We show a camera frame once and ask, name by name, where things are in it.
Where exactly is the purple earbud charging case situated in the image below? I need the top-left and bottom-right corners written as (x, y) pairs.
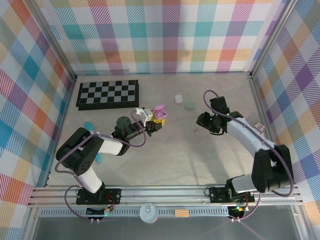
top-left (153, 104), bottom-right (168, 120)

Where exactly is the black folding chessboard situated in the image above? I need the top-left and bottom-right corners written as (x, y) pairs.
top-left (75, 79), bottom-right (140, 112)

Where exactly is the teal cylinder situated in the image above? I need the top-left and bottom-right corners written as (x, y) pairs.
top-left (84, 121), bottom-right (96, 134)

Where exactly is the small printed card box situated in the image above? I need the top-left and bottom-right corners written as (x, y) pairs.
top-left (254, 121), bottom-right (266, 135)

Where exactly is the white round lid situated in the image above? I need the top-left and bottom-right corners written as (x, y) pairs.
top-left (139, 202), bottom-right (159, 224)

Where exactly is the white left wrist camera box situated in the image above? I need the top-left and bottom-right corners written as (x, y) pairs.
top-left (134, 107), bottom-right (154, 125)

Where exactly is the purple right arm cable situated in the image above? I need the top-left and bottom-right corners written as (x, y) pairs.
top-left (202, 89), bottom-right (295, 222)

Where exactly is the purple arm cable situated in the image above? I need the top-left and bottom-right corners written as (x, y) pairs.
top-left (202, 89), bottom-right (295, 222)
top-left (55, 111), bottom-right (148, 223)

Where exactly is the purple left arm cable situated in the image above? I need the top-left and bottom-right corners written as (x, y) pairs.
top-left (55, 111), bottom-right (148, 223)

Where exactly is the aluminium side rail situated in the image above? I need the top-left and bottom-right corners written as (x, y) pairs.
top-left (44, 78), bottom-right (77, 187)
top-left (248, 74), bottom-right (288, 186)

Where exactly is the aluminium front rail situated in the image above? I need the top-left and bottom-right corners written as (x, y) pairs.
top-left (27, 184), bottom-right (304, 208)

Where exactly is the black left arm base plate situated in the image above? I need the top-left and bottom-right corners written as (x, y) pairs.
top-left (75, 187), bottom-right (123, 205)

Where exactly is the aluminium frame post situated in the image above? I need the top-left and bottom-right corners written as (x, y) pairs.
top-left (248, 0), bottom-right (298, 80)
top-left (26, 0), bottom-right (78, 83)

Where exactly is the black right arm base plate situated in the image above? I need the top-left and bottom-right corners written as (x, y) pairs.
top-left (208, 186), bottom-right (256, 204)

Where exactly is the grey slotted cable duct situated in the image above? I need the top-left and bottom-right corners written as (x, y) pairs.
top-left (38, 208), bottom-right (232, 218)

